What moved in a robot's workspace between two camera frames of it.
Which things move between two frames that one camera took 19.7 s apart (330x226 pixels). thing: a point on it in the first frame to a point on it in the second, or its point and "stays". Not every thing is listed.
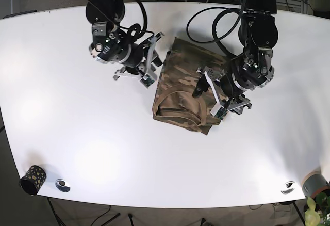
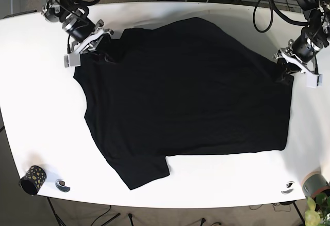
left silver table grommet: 61,184 stays
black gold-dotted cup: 32,180 stays
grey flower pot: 313,183 stays
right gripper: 229,96 to 314,78
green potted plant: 317,208 stays
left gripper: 146,75 to 89,43
